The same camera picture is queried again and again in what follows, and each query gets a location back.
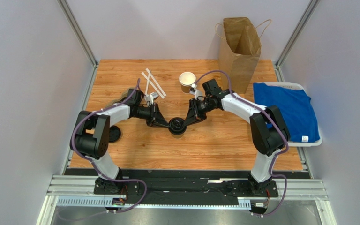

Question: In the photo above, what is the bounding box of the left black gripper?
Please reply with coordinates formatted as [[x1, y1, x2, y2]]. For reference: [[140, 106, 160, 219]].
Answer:
[[134, 104, 170, 129]]

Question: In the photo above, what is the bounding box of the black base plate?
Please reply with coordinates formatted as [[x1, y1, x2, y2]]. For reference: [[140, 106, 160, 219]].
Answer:
[[64, 168, 279, 206]]

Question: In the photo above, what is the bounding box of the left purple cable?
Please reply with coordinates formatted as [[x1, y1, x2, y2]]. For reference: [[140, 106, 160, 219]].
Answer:
[[69, 78, 148, 214]]

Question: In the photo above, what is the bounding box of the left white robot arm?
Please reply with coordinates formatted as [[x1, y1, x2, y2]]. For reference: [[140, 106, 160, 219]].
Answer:
[[69, 88, 169, 193]]

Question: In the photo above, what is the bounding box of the aluminium rail frame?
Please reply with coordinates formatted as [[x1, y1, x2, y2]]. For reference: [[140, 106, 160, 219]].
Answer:
[[37, 168, 336, 225]]

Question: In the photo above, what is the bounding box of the cardboard cup carrier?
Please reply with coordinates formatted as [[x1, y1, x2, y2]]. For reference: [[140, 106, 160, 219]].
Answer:
[[105, 87, 141, 108]]

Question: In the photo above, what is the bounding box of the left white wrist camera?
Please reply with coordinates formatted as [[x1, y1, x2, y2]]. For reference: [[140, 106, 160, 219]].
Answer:
[[144, 92, 159, 107]]

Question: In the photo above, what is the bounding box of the white plastic basket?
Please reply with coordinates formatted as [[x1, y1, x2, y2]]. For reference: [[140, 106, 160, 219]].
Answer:
[[264, 82, 323, 147]]

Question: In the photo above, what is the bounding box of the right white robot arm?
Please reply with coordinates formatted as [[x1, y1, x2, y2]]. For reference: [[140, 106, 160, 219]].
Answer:
[[184, 79, 290, 195]]

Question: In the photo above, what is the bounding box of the brown paper bag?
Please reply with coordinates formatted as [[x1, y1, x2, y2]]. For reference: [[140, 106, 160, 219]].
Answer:
[[215, 17, 272, 94]]

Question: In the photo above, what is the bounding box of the blue cloth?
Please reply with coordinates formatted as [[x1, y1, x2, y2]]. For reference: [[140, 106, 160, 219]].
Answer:
[[253, 82, 319, 143]]

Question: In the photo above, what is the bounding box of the kraft paper cup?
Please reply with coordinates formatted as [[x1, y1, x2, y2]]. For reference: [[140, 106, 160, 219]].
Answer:
[[179, 72, 196, 94], [172, 134, 184, 139]]

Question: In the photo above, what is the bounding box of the black coffee cup lid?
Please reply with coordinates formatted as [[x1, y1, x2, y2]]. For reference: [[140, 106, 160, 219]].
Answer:
[[168, 117, 187, 135]]

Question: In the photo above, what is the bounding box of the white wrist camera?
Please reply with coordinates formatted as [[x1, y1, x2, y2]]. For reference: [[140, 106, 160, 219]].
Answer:
[[189, 83, 204, 101], [144, 92, 159, 107]]

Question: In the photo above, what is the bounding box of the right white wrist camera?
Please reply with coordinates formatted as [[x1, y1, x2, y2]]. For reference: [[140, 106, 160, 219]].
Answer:
[[189, 83, 204, 101]]

